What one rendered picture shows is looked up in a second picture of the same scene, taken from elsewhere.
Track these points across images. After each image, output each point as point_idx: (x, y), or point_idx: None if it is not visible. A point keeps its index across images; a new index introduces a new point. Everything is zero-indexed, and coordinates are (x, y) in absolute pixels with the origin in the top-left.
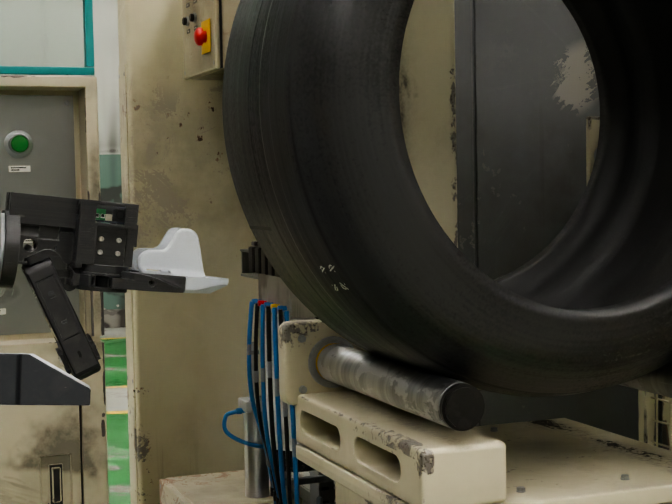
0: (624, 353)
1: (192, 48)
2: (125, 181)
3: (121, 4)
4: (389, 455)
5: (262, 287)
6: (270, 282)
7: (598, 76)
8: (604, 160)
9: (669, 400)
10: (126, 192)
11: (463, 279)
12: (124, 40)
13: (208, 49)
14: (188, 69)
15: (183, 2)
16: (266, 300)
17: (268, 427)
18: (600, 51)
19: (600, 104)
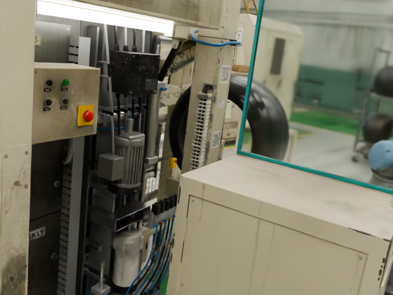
0: None
1: (54, 122)
2: (17, 242)
3: (18, 89)
4: None
5: (156, 218)
6: (162, 213)
7: (179, 120)
8: (179, 140)
9: (148, 192)
10: (20, 250)
11: None
12: (26, 123)
13: (90, 123)
14: (42, 136)
15: (36, 86)
16: (158, 221)
17: (135, 277)
18: (183, 115)
19: (178, 127)
